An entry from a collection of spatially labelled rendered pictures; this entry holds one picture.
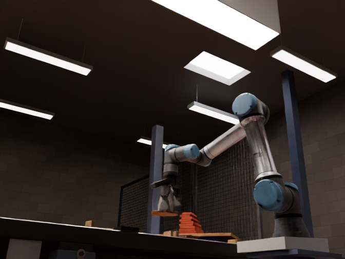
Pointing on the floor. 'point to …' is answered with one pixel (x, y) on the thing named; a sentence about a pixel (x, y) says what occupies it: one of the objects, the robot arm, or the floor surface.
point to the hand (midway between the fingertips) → (165, 212)
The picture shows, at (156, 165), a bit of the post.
